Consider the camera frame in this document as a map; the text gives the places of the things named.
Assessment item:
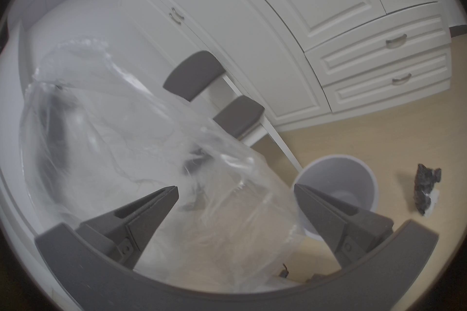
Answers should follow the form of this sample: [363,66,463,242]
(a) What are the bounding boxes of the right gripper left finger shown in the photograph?
[75,186,180,271]

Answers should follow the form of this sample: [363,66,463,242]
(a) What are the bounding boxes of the white trash bin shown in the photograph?
[294,155,378,241]

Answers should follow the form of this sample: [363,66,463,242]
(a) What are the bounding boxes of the clear plastic bag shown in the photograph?
[18,39,309,295]

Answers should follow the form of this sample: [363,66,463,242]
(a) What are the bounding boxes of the black plastic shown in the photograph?
[414,164,442,216]

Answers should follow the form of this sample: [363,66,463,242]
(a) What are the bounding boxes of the white chair grey cushions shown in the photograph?
[162,50,303,172]

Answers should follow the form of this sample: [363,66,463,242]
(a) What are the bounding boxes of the white wardrobe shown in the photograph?
[118,0,453,131]

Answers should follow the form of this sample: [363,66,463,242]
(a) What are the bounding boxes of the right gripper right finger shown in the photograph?
[294,183,395,271]

